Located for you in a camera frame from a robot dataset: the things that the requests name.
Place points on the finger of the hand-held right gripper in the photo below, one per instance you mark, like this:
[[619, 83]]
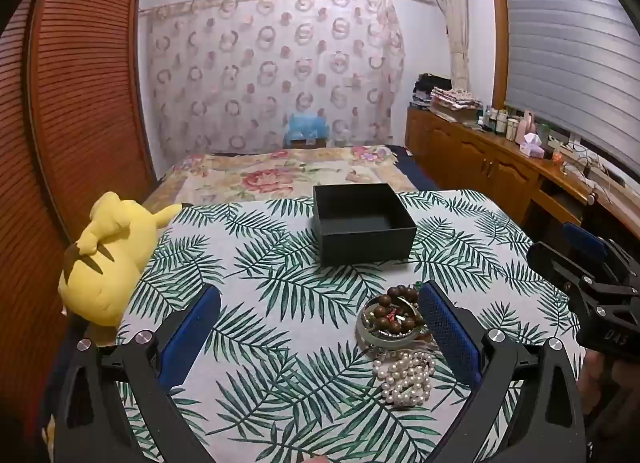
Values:
[[585, 239], [552, 263]]

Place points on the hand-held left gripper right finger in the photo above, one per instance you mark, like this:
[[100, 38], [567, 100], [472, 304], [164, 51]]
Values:
[[447, 333]]

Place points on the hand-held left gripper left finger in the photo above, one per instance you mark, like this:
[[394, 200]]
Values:
[[192, 328]]

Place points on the silver bangle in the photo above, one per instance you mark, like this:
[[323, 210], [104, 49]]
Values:
[[365, 335]]

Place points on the black box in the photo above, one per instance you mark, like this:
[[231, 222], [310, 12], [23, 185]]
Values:
[[370, 248]]

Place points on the person's right hand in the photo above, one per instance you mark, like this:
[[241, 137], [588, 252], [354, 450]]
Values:
[[592, 383]]

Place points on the green leaf print tablecloth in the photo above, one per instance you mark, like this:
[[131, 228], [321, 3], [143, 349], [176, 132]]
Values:
[[280, 303]]

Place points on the pink tissue box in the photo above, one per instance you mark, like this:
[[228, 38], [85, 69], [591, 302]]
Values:
[[531, 147]]

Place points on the yellow plush toy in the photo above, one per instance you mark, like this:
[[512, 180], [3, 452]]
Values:
[[110, 253]]

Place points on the long wooden cabinet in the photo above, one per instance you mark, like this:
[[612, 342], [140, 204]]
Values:
[[480, 158]]

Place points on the pink bottle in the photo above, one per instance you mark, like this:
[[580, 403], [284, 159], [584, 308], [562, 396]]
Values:
[[526, 125]]

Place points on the row of small bottles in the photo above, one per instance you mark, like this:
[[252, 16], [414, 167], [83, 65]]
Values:
[[500, 120]]

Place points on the floral bedspread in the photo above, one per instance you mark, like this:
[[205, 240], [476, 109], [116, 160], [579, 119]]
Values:
[[260, 178]]

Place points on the dark blue bed sheet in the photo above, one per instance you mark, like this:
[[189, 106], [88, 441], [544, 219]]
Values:
[[415, 170]]

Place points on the stack of folded cloths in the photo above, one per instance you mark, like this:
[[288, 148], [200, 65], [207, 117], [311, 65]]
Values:
[[452, 95]]

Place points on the grey window blind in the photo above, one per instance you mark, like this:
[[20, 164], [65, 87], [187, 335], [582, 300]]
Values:
[[570, 43]]

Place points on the blue plush toy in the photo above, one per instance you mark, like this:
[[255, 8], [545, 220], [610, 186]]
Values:
[[306, 128]]

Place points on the cream tied curtain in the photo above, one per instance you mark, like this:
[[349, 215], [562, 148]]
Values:
[[456, 18]]

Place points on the brown louvred wooden wardrobe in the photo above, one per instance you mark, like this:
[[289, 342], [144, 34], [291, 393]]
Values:
[[85, 93]]

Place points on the circle pattern curtain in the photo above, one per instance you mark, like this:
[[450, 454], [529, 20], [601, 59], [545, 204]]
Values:
[[260, 73]]

